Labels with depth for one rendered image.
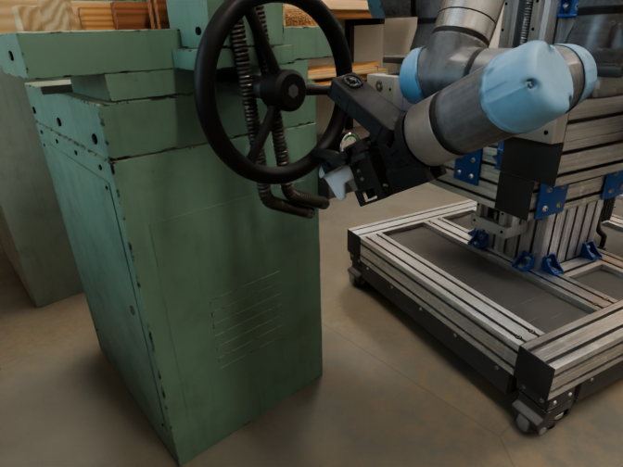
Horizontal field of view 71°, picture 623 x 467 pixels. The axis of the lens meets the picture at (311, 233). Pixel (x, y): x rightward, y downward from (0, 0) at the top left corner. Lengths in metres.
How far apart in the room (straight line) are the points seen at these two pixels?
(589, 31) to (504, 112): 0.64
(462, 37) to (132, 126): 0.50
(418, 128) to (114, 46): 0.48
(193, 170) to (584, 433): 1.08
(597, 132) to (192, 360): 0.95
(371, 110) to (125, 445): 0.99
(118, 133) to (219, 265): 0.32
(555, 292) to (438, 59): 0.92
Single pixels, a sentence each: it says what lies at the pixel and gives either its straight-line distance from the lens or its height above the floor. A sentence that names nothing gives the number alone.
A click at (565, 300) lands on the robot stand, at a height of 0.21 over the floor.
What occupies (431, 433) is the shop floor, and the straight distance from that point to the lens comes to 1.19.
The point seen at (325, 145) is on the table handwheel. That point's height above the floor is 0.71.
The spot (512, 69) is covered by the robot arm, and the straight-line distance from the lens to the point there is 0.44.
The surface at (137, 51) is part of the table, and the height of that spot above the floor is 0.87.
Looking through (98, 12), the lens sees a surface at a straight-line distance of 0.92.
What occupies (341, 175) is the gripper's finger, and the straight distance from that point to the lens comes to 0.62.
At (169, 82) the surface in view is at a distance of 0.79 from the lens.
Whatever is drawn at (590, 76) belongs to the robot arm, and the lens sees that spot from 0.58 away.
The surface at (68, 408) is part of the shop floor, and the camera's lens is 1.41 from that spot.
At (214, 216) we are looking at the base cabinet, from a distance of 0.87.
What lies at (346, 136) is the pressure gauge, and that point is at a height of 0.68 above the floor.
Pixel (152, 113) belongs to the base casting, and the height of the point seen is 0.78.
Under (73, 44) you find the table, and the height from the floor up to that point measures 0.88.
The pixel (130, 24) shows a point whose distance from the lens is 0.92.
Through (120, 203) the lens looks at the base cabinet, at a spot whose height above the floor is 0.64.
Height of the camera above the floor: 0.88
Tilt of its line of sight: 25 degrees down
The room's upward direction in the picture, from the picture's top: 2 degrees counter-clockwise
